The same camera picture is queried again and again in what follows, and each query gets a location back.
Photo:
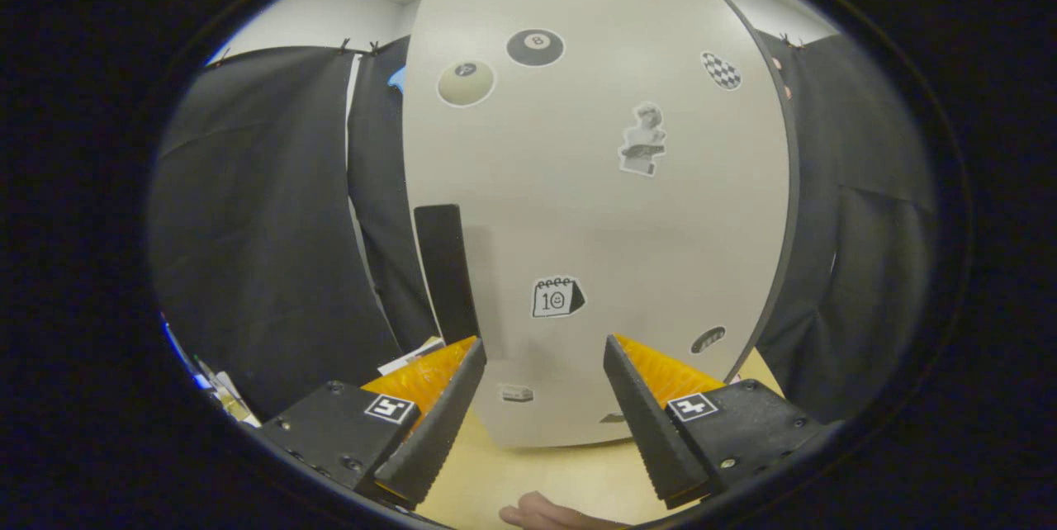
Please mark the small colourful clutter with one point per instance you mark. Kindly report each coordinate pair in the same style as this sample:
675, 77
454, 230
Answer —
219, 390

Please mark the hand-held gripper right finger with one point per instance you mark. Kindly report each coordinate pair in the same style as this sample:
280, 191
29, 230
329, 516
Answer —
648, 423

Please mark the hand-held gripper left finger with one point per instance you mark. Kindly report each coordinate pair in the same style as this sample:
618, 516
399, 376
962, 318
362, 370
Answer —
438, 431

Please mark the beige shoe cabinet door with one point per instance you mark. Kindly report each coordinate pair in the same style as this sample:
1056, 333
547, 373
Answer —
578, 208

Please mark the white cover book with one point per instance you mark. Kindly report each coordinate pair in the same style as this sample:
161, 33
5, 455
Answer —
409, 357

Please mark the black backdrop cloth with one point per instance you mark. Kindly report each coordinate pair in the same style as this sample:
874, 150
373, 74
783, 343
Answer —
264, 224

